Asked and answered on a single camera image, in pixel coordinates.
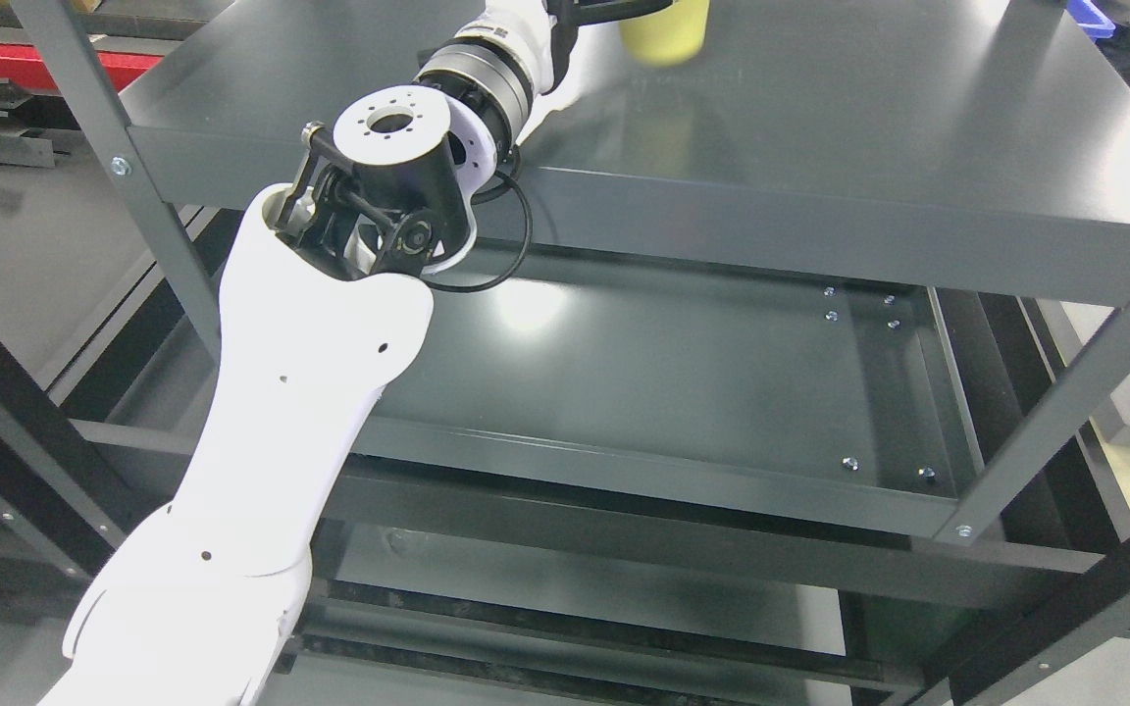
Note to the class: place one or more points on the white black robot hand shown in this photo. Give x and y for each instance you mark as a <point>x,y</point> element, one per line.
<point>540,35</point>

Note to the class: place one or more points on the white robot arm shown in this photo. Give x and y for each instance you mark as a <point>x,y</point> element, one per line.
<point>324,301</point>

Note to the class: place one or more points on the black metal shelf rack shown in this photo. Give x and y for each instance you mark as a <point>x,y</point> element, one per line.
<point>791,396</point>

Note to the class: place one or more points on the yellow plastic cup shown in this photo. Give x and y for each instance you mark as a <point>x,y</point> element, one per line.
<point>668,37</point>

